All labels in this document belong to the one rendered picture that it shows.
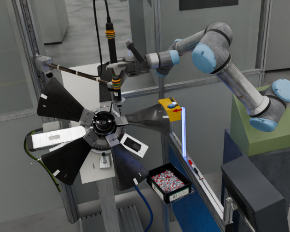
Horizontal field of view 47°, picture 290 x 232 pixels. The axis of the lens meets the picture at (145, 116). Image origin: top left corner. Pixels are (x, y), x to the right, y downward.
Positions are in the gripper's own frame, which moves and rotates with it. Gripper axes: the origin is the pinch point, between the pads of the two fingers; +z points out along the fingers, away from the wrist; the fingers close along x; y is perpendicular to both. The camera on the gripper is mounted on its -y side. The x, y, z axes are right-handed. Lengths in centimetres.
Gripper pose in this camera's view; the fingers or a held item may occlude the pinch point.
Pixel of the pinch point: (107, 63)
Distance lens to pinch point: 163.1
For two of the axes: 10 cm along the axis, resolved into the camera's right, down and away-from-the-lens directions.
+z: -9.6, 1.8, -1.9
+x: -2.5, -4.6, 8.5
